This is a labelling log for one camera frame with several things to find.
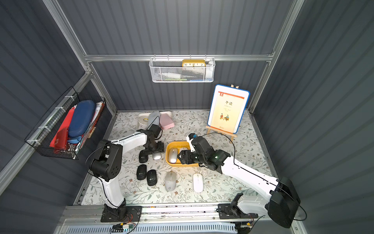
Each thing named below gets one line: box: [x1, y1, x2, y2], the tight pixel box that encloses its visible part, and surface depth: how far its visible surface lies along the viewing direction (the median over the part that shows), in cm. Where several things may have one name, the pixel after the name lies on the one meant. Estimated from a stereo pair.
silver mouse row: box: [168, 147, 178, 164], surface depth 96 cm
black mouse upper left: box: [138, 149, 149, 164], surface depth 93 cm
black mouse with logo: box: [146, 169, 158, 187], surface depth 86 cm
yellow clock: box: [182, 58, 206, 68], surface depth 90 cm
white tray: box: [137, 111, 172, 131], surface depth 114 cm
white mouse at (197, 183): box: [192, 173, 204, 194], surface depth 83 cm
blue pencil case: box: [68, 99, 97, 137], surface depth 75 cm
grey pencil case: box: [146, 110, 160, 131], surface depth 114 cm
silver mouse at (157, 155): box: [152, 152, 162, 161], surface depth 96 cm
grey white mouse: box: [165, 171, 177, 192], surface depth 84 cm
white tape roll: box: [137, 115, 149, 130], surface depth 111 cm
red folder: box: [49, 106, 75, 154], surface depth 67 cm
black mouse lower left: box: [136, 163, 147, 181], surface depth 88 cm
